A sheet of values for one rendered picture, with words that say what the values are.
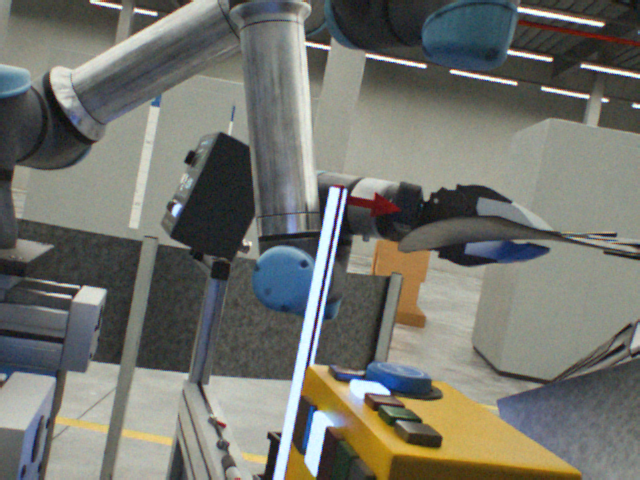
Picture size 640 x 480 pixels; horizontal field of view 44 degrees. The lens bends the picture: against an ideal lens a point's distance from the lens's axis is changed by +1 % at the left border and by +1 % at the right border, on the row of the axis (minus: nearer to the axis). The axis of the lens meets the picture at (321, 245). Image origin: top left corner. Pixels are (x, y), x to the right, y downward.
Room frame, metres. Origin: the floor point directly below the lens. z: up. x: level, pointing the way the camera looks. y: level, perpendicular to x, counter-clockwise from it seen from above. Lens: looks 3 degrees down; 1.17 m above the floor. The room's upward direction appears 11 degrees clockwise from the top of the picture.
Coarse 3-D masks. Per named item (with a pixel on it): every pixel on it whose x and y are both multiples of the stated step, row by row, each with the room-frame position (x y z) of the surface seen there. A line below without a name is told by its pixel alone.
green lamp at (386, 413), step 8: (384, 408) 0.39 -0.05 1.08; (392, 408) 0.39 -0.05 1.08; (400, 408) 0.39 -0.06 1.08; (408, 408) 0.40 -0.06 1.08; (384, 416) 0.38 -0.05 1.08; (392, 416) 0.38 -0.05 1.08; (400, 416) 0.38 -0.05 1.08; (408, 416) 0.38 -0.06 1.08; (416, 416) 0.38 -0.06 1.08; (392, 424) 0.38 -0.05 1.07
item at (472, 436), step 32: (320, 384) 0.46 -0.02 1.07; (352, 416) 0.40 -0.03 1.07; (448, 416) 0.42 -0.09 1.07; (480, 416) 0.44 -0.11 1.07; (384, 448) 0.35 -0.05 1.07; (416, 448) 0.35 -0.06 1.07; (448, 448) 0.36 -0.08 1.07; (480, 448) 0.37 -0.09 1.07; (512, 448) 0.38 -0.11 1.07; (544, 448) 0.39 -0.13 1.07
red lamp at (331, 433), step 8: (328, 432) 0.41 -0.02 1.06; (336, 432) 0.40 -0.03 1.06; (328, 440) 0.40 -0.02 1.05; (336, 440) 0.39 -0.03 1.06; (344, 440) 0.39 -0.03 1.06; (328, 448) 0.40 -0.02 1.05; (336, 448) 0.39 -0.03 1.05; (320, 456) 0.41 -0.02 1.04; (328, 456) 0.40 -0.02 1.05; (320, 464) 0.41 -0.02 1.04; (328, 464) 0.40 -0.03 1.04; (320, 472) 0.41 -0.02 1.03; (328, 472) 0.39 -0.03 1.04
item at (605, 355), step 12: (636, 324) 0.93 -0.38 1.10; (612, 336) 0.95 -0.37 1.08; (624, 336) 0.91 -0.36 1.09; (600, 348) 0.94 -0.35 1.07; (612, 348) 0.89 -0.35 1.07; (624, 348) 0.87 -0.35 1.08; (588, 360) 0.92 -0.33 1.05; (600, 360) 0.89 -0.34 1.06; (612, 360) 0.87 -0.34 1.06; (564, 372) 0.96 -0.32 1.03; (576, 372) 0.92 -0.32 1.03
